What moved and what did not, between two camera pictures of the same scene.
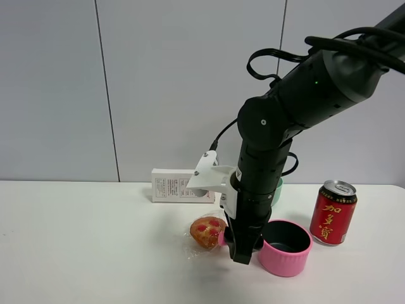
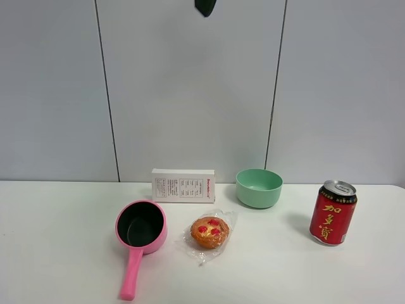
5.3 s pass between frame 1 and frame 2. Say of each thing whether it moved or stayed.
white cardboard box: stayed
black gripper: moved
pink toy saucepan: moved
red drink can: stayed
